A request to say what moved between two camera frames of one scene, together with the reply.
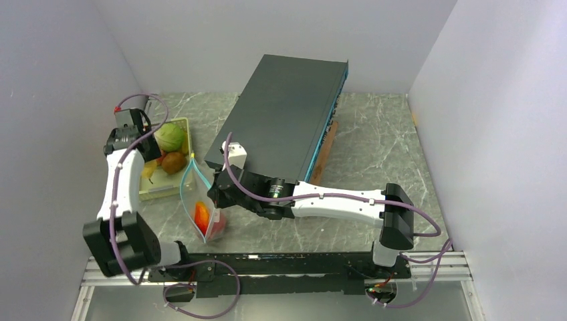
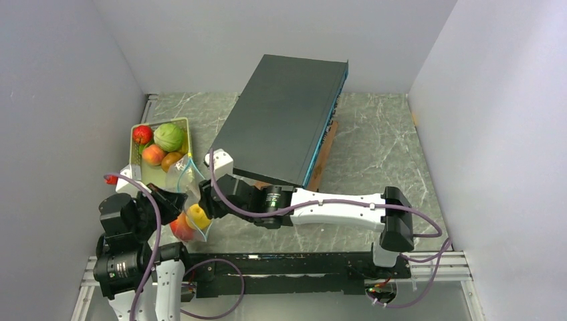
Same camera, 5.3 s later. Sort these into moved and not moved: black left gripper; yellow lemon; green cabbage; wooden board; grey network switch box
Moved: black left gripper; yellow lemon
Not moved: grey network switch box; wooden board; green cabbage
